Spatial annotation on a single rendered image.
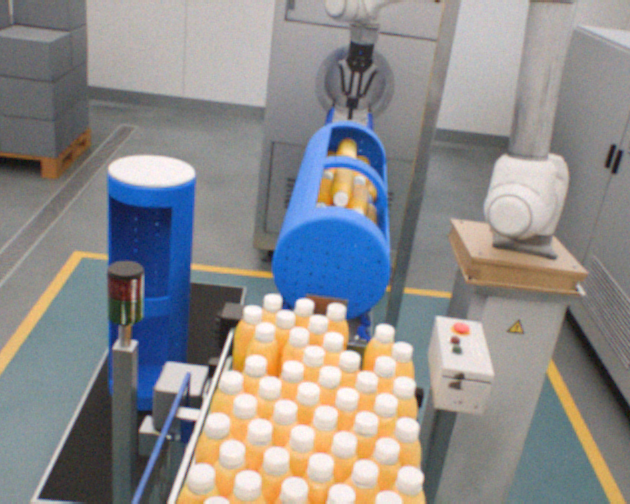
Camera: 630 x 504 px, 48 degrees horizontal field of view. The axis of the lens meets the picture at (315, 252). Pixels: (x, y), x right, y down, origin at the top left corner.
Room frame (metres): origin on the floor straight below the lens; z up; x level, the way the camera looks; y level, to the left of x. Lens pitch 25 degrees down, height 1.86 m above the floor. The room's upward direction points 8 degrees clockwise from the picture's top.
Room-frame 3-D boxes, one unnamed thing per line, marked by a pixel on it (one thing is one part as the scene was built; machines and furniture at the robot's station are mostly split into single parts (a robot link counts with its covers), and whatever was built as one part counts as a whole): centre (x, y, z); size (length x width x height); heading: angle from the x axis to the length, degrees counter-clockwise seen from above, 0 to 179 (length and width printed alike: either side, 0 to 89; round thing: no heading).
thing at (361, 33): (2.19, -0.06, 1.56); 0.09 x 0.09 x 0.06
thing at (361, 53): (2.19, -0.06, 1.48); 0.08 x 0.07 x 0.09; 88
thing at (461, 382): (1.26, -0.33, 1.05); 0.20 x 0.10 x 0.10; 179
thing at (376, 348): (1.28, -0.17, 0.99); 0.07 x 0.07 x 0.18
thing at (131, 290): (1.09, 0.33, 1.23); 0.06 x 0.06 x 0.04
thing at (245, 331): (1.29, 0.11, 0.99); 0.07 x 0.07 x 0.18
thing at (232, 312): (1.43, 0.16, 0.95); 0.10 x 0.07 x 0.10; 89
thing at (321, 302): (1.47, -0.04, 0.99); 0.10 x 0.02 x 0.12; 89
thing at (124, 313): (1.09, 0.33, 1.18); 0.06 x 0.06 x 0.05
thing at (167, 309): (2.20, 0.57, 0.59); 0.28 x 0.28 x 0.88
